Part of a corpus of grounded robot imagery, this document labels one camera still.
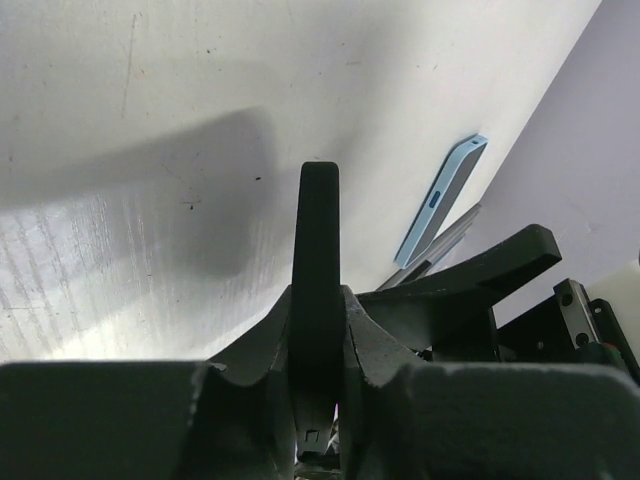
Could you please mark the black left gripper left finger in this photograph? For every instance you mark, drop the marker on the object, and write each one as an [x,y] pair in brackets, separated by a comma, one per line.
[228,417]

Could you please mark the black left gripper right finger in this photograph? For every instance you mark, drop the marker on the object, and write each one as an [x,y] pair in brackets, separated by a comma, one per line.
[402,417]

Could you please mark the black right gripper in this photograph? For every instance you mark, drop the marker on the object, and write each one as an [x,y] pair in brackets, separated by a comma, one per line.
[568,327]

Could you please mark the light blue cased phone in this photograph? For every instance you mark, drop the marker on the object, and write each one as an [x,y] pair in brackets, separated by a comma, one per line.
[445,189]

